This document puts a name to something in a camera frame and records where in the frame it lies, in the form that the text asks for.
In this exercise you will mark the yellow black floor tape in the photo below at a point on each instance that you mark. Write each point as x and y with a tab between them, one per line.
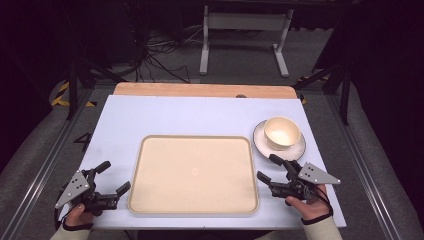
304	99
61	96

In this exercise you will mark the person's right hand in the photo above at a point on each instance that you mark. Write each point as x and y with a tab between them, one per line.
310	208

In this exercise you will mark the white table board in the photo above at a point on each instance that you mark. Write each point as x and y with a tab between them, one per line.
180	116

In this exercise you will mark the aluminium floor rail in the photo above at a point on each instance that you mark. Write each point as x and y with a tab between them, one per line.
363	166
43	170

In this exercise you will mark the cream bowl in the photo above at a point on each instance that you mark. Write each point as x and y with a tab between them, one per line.
282	132

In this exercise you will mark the black tripod stand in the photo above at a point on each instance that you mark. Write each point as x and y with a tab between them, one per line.
72	86
345	90

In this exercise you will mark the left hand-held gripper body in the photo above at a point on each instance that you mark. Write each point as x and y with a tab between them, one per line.
77	187

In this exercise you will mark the wooden table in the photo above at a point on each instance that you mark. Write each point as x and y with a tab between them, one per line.
200	90

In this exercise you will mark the beige rectangular tray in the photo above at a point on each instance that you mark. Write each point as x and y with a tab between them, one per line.
193	173

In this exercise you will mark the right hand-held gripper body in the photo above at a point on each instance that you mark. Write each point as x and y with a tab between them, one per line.
305	181

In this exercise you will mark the white metal stand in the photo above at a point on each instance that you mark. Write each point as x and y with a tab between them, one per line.
245	20

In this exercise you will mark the person's left hand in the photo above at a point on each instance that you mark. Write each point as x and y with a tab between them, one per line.
78	216

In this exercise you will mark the white plate with dark rim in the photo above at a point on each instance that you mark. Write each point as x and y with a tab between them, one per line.
293	152

